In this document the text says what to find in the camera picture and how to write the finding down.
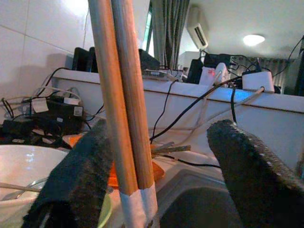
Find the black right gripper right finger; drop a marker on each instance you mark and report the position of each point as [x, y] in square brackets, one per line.
[256, 185]

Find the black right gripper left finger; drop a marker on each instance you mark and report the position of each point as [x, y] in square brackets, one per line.
[76, 180]

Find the white bowl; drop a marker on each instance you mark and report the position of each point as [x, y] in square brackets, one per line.
[23, 161]

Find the wooden chopstick white tip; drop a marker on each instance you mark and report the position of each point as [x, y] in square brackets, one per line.
[110, 95]
[133, 95]

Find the orange bowl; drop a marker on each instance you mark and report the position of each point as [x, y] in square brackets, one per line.
[71, 140]

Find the green plate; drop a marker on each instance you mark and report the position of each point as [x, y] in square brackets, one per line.
[105, 211]

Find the steel spoon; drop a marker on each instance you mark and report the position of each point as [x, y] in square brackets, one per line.
[21, 187]

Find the stainless steel sink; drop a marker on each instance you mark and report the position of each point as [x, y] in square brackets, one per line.
[197, 204]

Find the black power adapter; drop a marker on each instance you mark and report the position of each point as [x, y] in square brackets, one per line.
[61, 111]

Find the black power strip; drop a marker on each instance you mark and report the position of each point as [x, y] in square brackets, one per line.
[16, 128]

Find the flat metal chopstick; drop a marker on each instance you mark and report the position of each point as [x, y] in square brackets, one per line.
[180, 149]
[167, 145]

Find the white charger box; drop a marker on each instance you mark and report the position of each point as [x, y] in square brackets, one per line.
[257, 80]

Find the white device red light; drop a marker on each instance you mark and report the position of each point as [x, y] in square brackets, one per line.
[221, 71]

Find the black box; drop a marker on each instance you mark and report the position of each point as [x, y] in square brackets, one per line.
[194, 71]

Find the silver flat device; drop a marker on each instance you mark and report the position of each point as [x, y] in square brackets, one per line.
[154, 73]

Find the round ceiling lamp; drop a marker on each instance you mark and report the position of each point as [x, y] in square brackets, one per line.
[253, 40]

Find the white air conditioner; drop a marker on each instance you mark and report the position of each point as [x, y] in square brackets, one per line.
[198, 31]

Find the grey curtain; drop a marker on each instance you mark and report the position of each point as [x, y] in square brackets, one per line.
[168, 28]

